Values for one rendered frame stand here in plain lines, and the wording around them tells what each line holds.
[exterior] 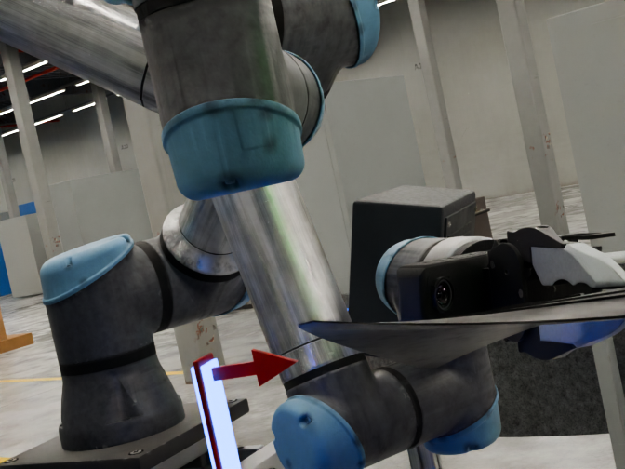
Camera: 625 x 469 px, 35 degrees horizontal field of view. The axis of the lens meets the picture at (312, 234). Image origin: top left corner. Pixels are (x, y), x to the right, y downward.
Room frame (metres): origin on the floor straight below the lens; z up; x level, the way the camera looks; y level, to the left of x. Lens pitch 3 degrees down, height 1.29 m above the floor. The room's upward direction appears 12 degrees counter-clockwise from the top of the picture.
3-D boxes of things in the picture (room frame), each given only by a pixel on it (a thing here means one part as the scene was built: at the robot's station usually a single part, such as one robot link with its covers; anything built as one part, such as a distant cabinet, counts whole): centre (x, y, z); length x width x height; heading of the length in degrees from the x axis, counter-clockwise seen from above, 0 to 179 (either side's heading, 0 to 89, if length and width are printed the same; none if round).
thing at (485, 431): (0.90, -0.08, 1.08); 0.11 x 0.08 x 0.11; 125
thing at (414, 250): (0.91, -0.10, 1.17); 0.11 x 0.08 x 0.09; 18
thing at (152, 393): (1.21, 0.27, 1.09); 0.15 x 0.15 x 0.10
